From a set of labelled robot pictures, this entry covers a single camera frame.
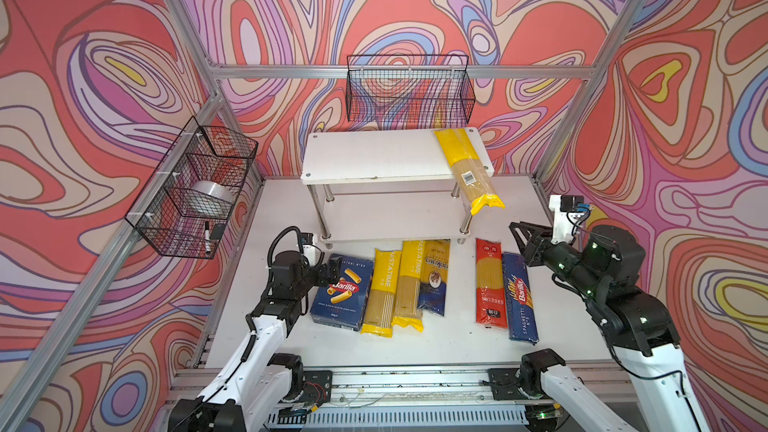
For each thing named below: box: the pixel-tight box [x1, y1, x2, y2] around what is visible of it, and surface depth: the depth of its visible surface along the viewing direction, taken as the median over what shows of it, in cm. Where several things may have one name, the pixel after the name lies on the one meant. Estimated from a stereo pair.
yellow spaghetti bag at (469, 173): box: [434, 128, 506, 216], surface depth 72 cm
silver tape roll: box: [185, 180, 235, 218], surface depth 73 cm
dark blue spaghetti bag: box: [418, 239, 451, 316], surface depth 92 cm
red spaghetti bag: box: [475, 238, 508, 329], surface depth 90 cm
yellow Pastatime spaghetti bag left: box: [360, 248, 402, 337], surface depth 88 cm
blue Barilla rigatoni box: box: [310, 254, 375, 331], surface depth 84 cm
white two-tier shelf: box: [300, 128, 495, 249], surface depth 83 cm
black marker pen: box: [205, 221, 211, 254], surface depth 73 cm
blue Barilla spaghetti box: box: [502, 252, 539, 344], surface depth 86 cm
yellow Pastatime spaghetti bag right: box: [392, 240, 424, 332], surface depth 89 cm
